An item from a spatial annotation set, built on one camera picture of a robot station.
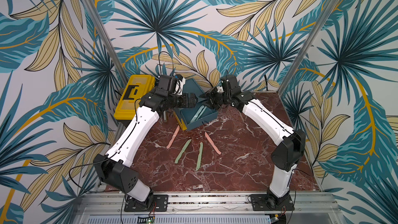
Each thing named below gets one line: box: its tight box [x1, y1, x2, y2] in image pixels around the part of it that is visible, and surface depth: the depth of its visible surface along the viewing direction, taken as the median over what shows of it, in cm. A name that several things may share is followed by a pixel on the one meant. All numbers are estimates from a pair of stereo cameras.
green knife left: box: [174, 138, 193, 164], surface depth 90 cm
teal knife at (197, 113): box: [190, 104, 205, 124], surface depth 89 cm
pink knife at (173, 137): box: [165, 124, 180, 150], surface depth 97 cm
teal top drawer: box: [174, 105, 219, 131], surface depth 87 cm
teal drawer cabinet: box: [182, 77, 205, 100], surface depth 95 cm
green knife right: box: [195, 141, 204, 172], surface depth 90 cm
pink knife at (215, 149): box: [204, 131, 222, 156], surface depth 94 cm
